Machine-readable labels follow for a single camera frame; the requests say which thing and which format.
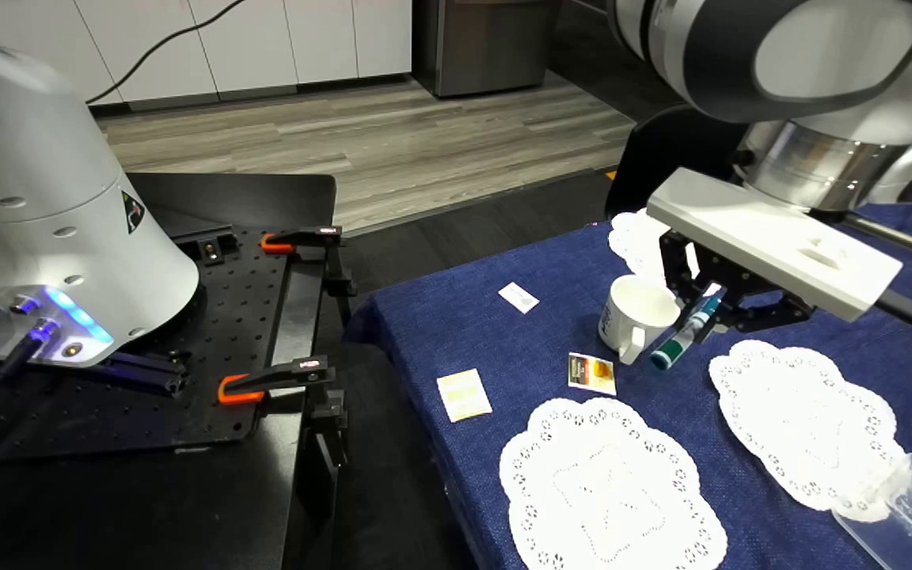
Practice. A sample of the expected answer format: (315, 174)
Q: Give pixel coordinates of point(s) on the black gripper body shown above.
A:
(727, 261)

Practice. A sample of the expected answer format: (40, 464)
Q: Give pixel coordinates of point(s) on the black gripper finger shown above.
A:
(675, 271)
(767, 306)

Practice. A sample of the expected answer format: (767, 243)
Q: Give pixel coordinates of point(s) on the green marker pen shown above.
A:
(681, 334)

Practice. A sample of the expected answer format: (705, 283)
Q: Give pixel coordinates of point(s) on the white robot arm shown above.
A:
(750, 63)

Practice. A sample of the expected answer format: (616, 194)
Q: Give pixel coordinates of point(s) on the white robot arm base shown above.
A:
(44, 210)

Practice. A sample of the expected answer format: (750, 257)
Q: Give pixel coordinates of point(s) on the white ceramic mug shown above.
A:
(635, 315)

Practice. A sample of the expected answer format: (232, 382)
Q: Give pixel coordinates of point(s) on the orange picture tea packet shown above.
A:
(589, 371)

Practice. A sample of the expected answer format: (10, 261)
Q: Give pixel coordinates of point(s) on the white paper card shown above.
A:
(517, 294)

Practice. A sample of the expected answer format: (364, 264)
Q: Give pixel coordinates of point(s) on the blue denim tablecloth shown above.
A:
(499, 335)

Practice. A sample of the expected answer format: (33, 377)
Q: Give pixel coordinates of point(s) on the large white doily square pattern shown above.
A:
(612, 492)

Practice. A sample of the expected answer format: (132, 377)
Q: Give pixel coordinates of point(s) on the clear plastic container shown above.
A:
(911, 517)

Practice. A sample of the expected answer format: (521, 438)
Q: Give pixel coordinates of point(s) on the stainless steel appliance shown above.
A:
(482, 49)

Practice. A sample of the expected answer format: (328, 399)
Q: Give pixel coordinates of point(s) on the orange black clamp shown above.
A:
(266, 382)
(298, 241)

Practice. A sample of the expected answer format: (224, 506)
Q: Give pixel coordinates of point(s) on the black perforated mounting table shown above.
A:
(214, 423)

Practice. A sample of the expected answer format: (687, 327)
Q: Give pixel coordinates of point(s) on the white kitchen cabinets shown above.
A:
(214, 42)

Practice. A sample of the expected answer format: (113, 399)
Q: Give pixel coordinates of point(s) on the grey wrist camera bar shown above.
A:
(775, 241)

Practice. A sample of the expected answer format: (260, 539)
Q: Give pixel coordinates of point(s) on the small black bracket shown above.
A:
(217, 248)

